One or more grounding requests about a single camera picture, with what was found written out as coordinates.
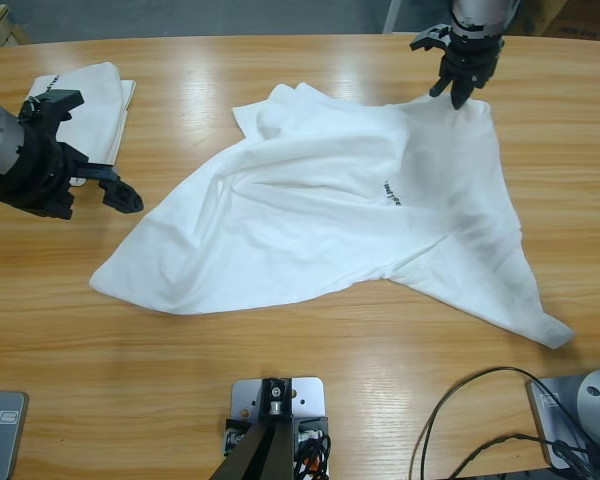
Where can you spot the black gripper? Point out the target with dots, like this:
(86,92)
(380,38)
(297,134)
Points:
(40,175)
(472,57)

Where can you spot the white t-shirt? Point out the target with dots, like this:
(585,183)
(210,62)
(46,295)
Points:
(330,210)
(97,110)

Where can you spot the folded white T-shirt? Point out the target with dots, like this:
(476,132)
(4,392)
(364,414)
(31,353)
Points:
(97,110)

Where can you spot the white metal table leg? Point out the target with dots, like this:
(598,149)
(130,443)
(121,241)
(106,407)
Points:
(392,17)

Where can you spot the brown cardboard box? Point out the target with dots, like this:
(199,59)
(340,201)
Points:
(570,20)

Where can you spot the wooden pallet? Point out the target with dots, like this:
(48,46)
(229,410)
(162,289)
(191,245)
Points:
(0,27)

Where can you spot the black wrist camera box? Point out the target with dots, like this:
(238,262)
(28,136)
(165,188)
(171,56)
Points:
(430,39)
(55,102)

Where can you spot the grey base plate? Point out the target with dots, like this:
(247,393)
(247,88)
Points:
(550,415)
(2,435)

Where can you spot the white block with dark post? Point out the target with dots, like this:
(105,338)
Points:
(307,395)

